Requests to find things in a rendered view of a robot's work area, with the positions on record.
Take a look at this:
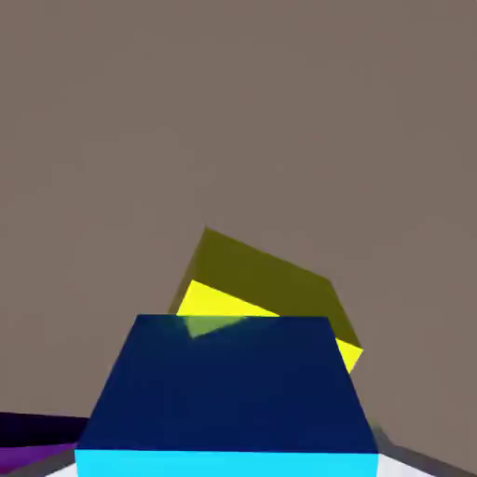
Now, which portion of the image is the small yellow cube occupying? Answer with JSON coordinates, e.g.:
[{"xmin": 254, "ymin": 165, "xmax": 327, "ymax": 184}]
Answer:
[{"xmin": 167, "ymin": 225, "xmax": 365, "ymax": 375}]

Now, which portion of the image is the small purple cube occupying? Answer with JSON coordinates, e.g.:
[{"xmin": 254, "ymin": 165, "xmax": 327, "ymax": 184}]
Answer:
[{"xmin": 0, "ymin": 411, "xmax": 91, "ymax": 475}]

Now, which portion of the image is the small cyan cube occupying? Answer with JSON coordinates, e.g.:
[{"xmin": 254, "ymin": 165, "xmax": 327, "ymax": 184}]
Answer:
[{"xmin": 74, "ymin": 313, "xmax": 380, "ymax": 477}]

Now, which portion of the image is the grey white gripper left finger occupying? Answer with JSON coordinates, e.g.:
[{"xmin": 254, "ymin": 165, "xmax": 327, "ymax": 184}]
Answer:
[{"xmin": 6, "ymin": 445, "xmax": 78, "ymax": 477}]

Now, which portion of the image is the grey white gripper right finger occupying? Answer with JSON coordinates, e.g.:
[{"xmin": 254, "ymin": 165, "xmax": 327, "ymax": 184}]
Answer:
[{"xmin": 372, "ymin": 424, "xmax": 477, "ymax": 477}]

